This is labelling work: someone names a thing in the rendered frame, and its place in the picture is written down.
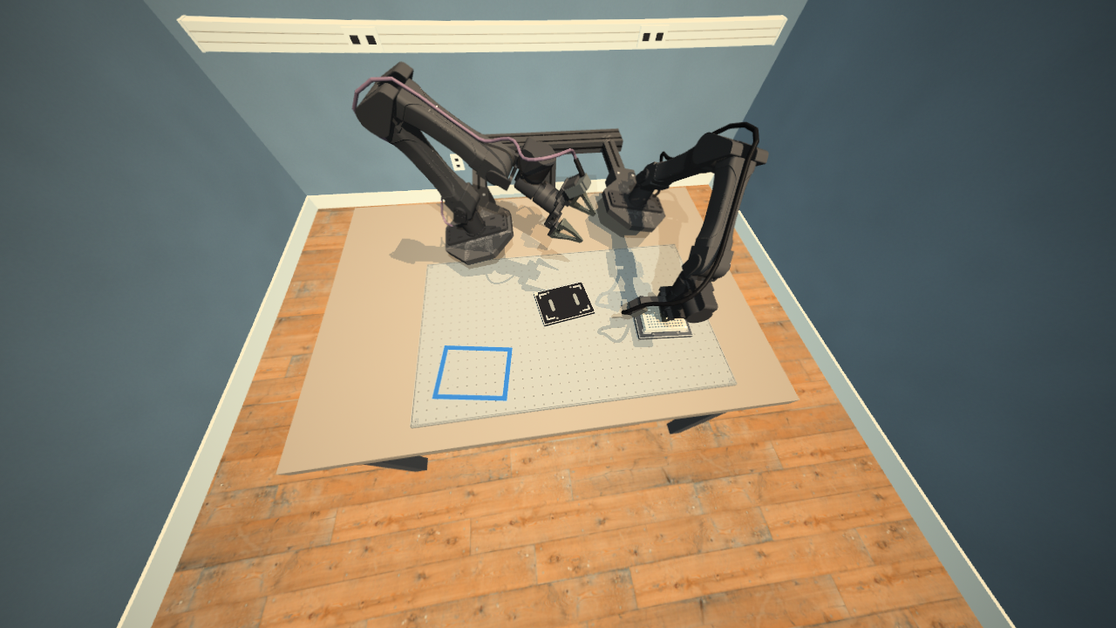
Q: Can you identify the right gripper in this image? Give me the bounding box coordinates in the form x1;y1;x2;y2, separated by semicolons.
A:
532;174;596;242

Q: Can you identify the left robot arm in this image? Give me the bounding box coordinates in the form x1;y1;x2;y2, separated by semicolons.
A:
608;133;769;323

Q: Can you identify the blue tape outline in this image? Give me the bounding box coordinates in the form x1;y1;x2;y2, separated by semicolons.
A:
432;345;513;400

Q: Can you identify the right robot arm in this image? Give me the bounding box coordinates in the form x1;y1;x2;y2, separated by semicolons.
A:
355;62;556;247

